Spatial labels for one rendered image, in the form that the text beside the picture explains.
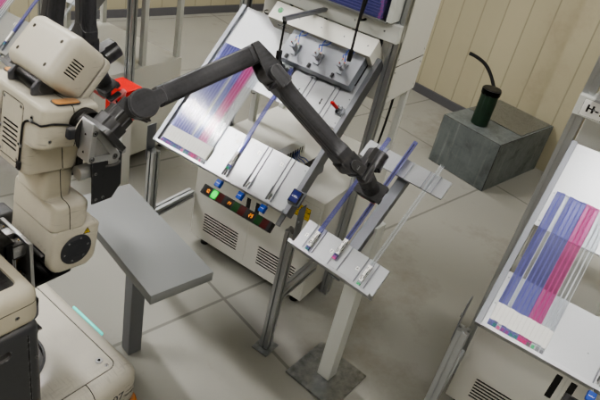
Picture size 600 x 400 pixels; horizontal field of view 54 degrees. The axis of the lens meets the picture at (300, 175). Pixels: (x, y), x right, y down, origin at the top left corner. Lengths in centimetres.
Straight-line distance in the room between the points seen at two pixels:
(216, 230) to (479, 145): 209
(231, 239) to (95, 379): 106
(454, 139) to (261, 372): 244
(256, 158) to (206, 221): 75
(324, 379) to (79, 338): 100
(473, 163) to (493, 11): 152
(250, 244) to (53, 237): 121
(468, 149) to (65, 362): 306
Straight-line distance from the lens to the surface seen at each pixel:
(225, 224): 289
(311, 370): 261
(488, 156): 425
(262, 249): 279
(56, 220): 182
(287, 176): 224
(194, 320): 272
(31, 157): 170
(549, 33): 508
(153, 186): 268
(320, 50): 235
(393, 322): 296
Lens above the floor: 195
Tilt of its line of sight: 30 degrees down
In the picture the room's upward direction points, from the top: 13 degrees clockwise
